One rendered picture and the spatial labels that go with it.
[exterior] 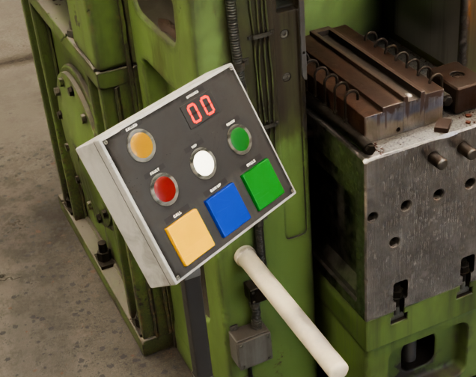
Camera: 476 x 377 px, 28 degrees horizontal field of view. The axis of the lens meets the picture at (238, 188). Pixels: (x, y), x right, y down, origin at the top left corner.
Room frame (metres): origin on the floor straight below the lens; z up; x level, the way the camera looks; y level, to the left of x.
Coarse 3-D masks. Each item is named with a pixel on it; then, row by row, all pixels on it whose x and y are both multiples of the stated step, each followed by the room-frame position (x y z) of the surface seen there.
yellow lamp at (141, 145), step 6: (138, 132) 1.39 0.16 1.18; (132, 138) 1.38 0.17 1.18; (138, 138) 1.38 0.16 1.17; (144, 138) 1.39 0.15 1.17; (132, 144) 1.37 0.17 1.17; (138, 144) 1.38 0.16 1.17; (144, 144) 1.38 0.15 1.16; (150, 144) 1.39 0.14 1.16; (132, 150) 1.36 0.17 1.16; (138, 150) 1.37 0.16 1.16; (144, 150) 1.37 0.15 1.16; (150, 150) 1.38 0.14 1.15; (138, 156) 1.36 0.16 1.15; (144, 156) 1.37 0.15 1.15
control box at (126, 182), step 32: (192, 96) 1.50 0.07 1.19; (224, 96) 1.54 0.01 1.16; (128, 128) 1.39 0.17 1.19; (160, 128) 1.42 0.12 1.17; (192, 128) 1.46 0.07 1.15; (224, 128) 1.49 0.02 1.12; (256, 128) 1.53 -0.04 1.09; (96, 160) 1.36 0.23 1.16; (128, 160) 1.35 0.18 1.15; (160, 160) 1.38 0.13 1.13; (192, 160) 1.41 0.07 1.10; (224, 160) 1.45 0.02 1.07; (256, 160) 1.49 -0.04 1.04; (128, 192) 1.31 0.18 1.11; (192, 192) 1.38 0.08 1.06; (288, 192) 1.49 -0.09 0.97; (128, 224) 1.32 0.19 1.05; (160, 224) 1.31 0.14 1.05; (160, 256) 1.27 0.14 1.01
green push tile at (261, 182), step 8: (264, 160) 1.49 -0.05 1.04; (256, 168) 1.47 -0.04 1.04; (264, 168) 1.48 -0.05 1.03; (272, 168) 1.49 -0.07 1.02; (240, 176) 1.45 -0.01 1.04; (248, 176) 1.45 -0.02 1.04; (256, 176) 1.46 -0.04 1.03; (264, 176) 1.47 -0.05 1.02; (272, 176) 1.48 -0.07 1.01; (248, 184) 1.44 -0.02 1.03; (256, 184) 1.45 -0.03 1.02; (264, 184) 1.46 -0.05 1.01; (272, 184) 1.47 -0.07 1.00; (280, 184) 1.48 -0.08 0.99; (248, 192) 1.44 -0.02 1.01; (256, 192) 1.44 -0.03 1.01; (264, 192) 1.45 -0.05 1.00; (272, 192) 1.46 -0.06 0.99; (280, 192) 1.47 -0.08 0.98; (256, 200) 1.43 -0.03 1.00; (264, 200) 1.44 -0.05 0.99; (272, 200) 1.45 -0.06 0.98; (256, 208) 1.43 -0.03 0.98
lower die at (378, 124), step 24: (312, 48) 2.07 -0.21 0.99; (336, 48) 2.04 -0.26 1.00; (360, 48) 2.03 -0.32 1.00; (312, 72) 1.97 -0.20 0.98; (336, 72) 1.94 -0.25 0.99; (360, 72) 1.92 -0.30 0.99; (408, 72) 1.90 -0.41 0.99; (336, 96) 1.84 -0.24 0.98; (360, 96) 1.82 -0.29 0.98; (384, 96) 1.80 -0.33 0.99; (432, 96) 1.79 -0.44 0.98; (360, 120) 1.75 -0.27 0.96; (384, 120) 1.75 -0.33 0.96; (408, 120) 1.77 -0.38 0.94; (432, 120) 1.79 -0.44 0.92
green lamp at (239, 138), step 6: (234, 132) 1.50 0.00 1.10; (240, 132) 1.50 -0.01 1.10; (246, 132) 1.51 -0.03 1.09; (234, 138) 1.49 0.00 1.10; (240, 138) 1.50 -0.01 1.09; (246, 138) 1.50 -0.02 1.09; (234, 144) 1.48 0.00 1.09; (240, 144) 1.49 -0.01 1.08; (246, 144) 1.50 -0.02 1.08; (240, 150) 1.48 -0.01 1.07
